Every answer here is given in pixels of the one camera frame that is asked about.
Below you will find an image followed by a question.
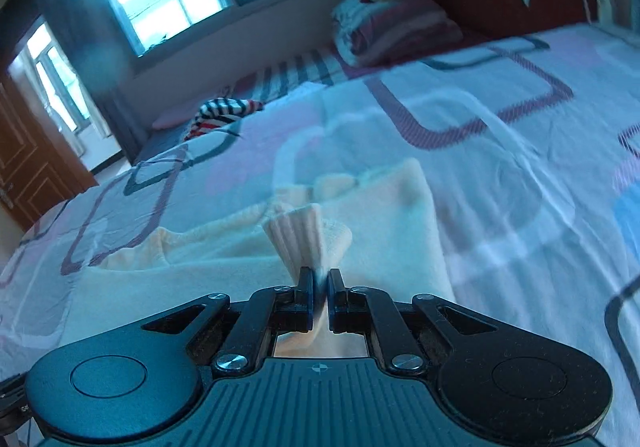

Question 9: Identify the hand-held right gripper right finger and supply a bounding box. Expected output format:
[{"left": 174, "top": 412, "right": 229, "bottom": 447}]
[{"left": 327, "top": 268, "right": 501, "bottom": 375}]

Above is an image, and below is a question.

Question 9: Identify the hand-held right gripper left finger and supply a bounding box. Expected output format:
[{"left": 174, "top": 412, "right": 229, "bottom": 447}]
[{"left": 141, "top": 267, "right": 317, "bottom": 380}]

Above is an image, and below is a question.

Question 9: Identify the white sock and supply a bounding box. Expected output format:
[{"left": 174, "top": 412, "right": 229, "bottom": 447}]
[{"left": 59, "top": 158, "right": 457, "bottom": 359}]

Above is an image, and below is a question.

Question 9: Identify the red white navy striped garment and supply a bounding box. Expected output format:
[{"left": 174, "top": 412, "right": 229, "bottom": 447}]
[{"left": 184, "top": 98, "right": 265, "bottom": 142}]

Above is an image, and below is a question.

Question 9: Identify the geometric print bedsheet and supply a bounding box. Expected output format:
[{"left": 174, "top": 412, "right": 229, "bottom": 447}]
[{"left": 0, "top": 23, "right": 640, "bottom": 447}]

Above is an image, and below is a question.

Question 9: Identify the striped mattress pad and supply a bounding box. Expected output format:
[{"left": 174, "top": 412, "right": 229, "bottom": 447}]
[{"left": 227, "top": 49, "right": 351, "bottom": 102}]

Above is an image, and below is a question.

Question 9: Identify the striped pillow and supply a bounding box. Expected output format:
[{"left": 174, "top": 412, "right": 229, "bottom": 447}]
[{"left": 332, "top": 0, "right": 463, "bottom": 68}]

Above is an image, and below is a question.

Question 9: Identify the brown wooden door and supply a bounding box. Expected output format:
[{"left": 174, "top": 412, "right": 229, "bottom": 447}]
[{"left": 0, "top": 72, "right": 99, "bottom": 233}]

